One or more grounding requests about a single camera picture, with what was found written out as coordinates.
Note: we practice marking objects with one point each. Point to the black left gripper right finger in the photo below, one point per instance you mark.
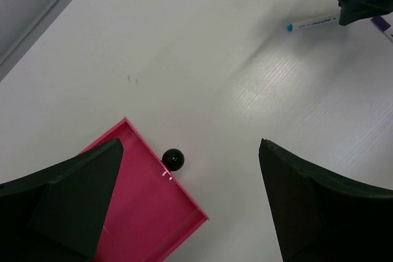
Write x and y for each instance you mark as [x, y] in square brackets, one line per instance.
[320, 215]

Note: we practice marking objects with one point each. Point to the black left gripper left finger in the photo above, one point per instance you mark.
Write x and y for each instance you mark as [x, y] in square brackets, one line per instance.
[58, 213]

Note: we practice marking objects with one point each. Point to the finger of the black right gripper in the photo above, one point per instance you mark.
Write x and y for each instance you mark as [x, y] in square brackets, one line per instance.
[352, 11]

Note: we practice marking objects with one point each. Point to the light blue cap marker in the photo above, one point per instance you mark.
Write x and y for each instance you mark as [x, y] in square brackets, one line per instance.
[305, 24]

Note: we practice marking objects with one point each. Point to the purple cap white marker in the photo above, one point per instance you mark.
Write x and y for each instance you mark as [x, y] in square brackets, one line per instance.
[384, 26]

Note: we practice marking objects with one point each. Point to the pink top drawer tray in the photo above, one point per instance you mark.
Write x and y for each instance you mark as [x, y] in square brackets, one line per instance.
[150, 213]

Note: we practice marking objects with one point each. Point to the black round knob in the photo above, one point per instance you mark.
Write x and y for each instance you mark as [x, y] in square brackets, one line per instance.
[173, 159]

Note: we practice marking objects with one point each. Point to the aluminium table frame rail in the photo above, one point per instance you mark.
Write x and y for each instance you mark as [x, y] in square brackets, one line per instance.
[22, 23]

